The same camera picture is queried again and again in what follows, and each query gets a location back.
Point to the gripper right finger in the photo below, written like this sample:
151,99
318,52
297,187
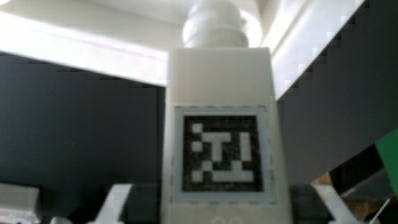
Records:
334,204

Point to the white leg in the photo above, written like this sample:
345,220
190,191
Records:
224,185

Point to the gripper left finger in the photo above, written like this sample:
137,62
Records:
112,207

